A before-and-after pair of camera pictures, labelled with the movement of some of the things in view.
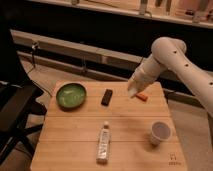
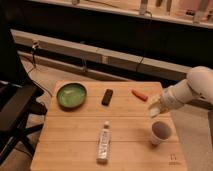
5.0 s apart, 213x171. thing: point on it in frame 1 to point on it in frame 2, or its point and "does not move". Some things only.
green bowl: (71, 96) does not move
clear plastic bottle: (103, 146) does not move
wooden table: (98, 126) does not move
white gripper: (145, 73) to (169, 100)
